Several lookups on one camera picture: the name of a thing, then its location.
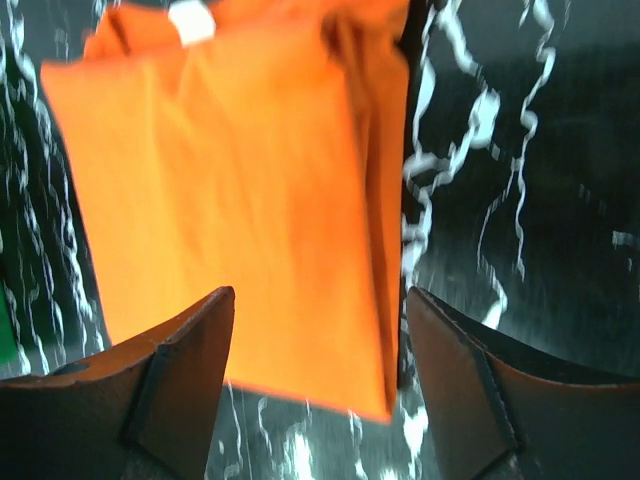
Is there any orange t shirt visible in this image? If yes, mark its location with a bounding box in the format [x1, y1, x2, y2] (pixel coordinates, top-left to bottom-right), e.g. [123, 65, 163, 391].
[41, 1, 409, 422]

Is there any green plastic tray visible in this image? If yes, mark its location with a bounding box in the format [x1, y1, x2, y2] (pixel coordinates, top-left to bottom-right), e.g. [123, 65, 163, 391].
[0, 290, 17, 364]

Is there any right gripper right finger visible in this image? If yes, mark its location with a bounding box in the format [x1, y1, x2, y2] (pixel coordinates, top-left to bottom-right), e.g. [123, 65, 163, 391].
[407, 288, 639, 479]

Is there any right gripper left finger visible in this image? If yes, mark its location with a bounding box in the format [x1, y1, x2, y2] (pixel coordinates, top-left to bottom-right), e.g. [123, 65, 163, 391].
[1, 287, 235, 479]

